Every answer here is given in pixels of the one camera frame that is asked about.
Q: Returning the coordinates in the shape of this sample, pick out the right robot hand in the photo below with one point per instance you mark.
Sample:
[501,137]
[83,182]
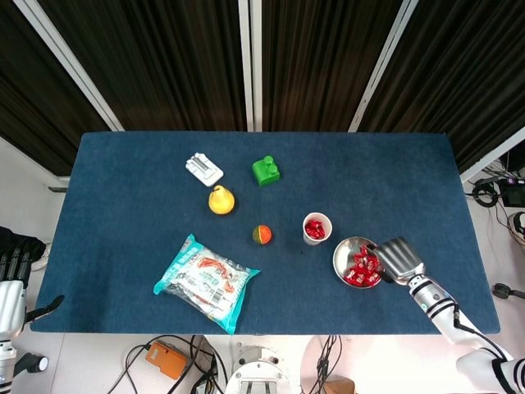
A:
[400,260]

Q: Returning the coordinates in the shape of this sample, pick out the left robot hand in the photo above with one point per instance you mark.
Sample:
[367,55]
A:
[12,305]

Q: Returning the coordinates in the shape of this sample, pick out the red candy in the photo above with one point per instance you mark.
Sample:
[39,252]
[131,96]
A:
[371,264]
[358,260]
[310,225]
[351,273]
[373,279]
[360,280]
[313,236]
[363,251]
[322,230]

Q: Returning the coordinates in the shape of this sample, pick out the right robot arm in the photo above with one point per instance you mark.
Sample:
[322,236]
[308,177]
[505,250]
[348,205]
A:
[435,297]

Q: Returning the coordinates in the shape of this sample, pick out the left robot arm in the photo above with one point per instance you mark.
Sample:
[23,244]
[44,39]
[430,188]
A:
[7,357]

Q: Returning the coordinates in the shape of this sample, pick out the round metal plate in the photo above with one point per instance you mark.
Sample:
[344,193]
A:
[348,250]

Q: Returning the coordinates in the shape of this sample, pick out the white paper cup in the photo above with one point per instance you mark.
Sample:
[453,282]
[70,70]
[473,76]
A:
[318,216]

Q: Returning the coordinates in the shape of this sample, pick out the black caster wheel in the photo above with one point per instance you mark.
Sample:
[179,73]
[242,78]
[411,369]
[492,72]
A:
[33,363]

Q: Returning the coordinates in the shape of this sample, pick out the small black monitor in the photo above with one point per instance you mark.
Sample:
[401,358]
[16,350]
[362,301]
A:
[512,195]

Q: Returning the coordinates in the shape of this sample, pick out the orange green ball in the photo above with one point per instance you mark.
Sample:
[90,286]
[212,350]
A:
[262,235]

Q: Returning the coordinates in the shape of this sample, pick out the brown wooden object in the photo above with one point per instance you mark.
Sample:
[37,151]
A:
[340,388]

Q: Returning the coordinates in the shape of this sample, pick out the green toy brick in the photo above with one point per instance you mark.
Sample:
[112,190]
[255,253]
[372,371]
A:
[264,174]

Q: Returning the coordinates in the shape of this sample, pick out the orange foot pedal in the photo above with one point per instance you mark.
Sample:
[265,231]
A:
[166,361]

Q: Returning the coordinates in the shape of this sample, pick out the blue table cloth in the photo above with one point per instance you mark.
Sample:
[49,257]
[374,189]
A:
[123,184]

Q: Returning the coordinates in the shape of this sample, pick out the white robot torso base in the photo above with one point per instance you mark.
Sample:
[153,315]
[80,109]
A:
[257,371]

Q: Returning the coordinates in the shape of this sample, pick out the yellow toy pear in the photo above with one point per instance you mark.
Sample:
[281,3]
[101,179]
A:
[221,202]

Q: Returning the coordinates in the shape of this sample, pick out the teal clear snack bag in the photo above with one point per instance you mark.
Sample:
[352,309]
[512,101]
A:
[205,279]

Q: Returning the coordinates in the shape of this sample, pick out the dark pleated curtain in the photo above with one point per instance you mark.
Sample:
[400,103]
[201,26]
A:
[320,61]
[24,82]
[164,61]
[463,61]

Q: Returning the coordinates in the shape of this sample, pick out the white plastic clip device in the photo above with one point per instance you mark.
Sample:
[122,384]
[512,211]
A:
[204,169]

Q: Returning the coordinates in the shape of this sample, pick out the white frame post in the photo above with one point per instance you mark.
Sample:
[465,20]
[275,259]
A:
[384,65]
[257,61]
[71,65]
[492,157]
[245,61]

